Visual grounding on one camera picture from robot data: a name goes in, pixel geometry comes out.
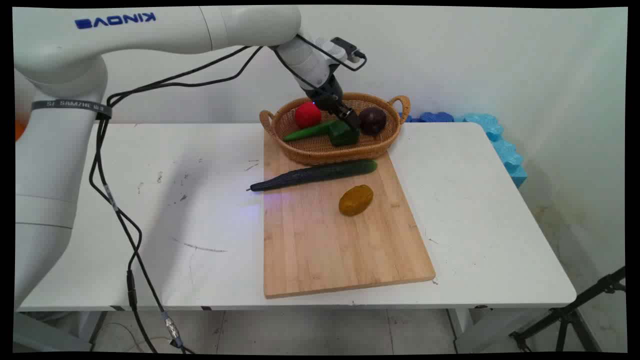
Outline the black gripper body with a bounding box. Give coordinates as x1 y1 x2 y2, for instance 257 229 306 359
304 75 349 117

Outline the yellow brown toy potato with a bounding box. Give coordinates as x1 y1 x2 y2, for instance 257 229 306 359
338 184 375 217

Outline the dark purple toy fruit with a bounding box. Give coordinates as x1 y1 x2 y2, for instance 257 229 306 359
358 106 388 136

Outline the red tomato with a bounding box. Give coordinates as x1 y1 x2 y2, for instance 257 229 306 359
294 101 323 129

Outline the slim green toy chili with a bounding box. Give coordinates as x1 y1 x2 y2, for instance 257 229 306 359
283 120 337 142

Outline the long dark green cucumber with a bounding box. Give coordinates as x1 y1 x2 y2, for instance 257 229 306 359
247 159 379 193

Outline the dark blue foam piece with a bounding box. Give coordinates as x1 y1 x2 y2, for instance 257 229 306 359
399 111 457 124

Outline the bamboo cutting board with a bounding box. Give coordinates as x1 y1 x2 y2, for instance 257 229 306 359
262 131 437 300

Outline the light blue foam piece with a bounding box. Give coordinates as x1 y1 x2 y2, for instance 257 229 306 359
454 113 529 189

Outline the black tripod stand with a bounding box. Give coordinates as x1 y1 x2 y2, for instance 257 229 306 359
508 266 627 354

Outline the grey table leg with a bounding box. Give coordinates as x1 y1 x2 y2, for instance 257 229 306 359
12 310 108 353

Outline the woven wicker basket with handles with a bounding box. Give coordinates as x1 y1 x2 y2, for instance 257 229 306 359
259 92 412 166

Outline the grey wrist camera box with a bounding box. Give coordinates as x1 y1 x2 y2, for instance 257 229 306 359
320 36 368 72

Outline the black cable with silver connector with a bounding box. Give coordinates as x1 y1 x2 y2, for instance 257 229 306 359
89 46 263 355

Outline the grey velcro strap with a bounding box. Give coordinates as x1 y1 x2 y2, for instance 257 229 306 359
31 99 113 120

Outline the thin black cable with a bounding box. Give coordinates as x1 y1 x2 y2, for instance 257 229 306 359
97 47 251 355

